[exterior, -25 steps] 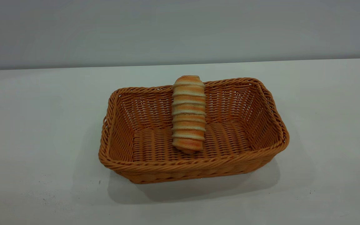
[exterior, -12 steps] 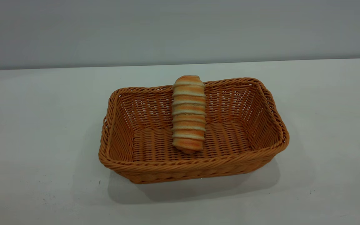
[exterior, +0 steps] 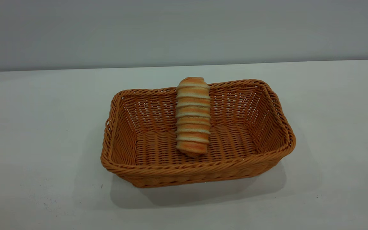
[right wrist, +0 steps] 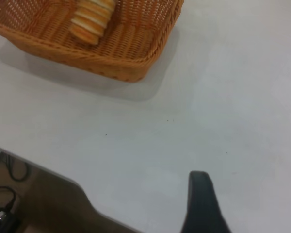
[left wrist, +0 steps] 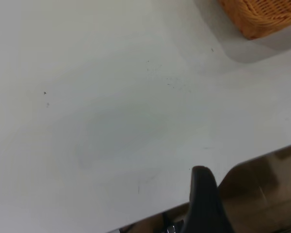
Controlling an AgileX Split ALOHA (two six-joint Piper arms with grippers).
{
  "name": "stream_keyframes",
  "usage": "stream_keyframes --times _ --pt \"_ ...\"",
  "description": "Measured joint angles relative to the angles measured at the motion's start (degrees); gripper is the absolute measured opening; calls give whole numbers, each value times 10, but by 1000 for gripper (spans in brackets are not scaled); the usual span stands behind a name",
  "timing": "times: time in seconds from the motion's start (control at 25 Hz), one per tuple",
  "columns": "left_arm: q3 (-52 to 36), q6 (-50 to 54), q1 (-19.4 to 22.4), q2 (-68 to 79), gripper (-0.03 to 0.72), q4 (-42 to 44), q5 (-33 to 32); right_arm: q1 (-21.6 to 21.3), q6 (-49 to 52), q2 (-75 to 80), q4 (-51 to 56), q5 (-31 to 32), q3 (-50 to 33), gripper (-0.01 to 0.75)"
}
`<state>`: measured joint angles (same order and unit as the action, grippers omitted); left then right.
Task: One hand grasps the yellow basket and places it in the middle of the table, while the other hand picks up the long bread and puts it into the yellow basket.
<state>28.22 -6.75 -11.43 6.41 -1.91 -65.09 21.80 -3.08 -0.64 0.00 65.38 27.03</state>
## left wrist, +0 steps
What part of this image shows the orange woven wicker basket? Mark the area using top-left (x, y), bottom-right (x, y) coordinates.
top-left (217, 0), bottom-right (291, 41)

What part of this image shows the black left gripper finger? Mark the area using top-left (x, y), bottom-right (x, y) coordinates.
top-left (178, 166), bottom-right (235, 233)

